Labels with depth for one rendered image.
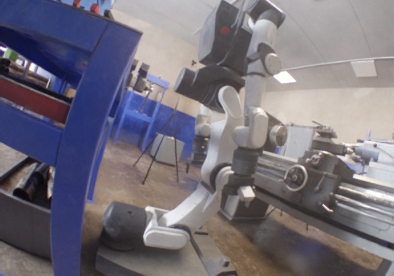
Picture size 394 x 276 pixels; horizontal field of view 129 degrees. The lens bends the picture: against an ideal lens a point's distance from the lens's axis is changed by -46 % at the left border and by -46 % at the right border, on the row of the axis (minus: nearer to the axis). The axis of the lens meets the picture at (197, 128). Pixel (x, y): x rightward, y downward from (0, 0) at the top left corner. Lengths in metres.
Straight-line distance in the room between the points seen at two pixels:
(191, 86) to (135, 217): 0.58
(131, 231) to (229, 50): 0.84
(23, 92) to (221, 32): 0.70
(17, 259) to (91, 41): 0.88
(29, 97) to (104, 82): 0.16
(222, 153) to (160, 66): 4.47
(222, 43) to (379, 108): 4.76
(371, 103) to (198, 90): 4.90
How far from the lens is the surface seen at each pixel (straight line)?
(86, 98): 0.28
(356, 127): 5.07
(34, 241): 0.91
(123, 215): 0.76
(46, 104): 0.35
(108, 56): 0.28
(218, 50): 0.75
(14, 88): 0.39
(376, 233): 1.51
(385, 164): 1.61
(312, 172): 1.44
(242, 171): 0.57
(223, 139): 0.74
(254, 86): 0.59
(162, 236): 0.77
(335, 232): 1.37
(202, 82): 0.70
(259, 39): 0.66
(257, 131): 0.55
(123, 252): 0.82
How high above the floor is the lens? 0.73
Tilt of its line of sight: 4 degrees up
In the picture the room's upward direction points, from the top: 19 degrees clockwise
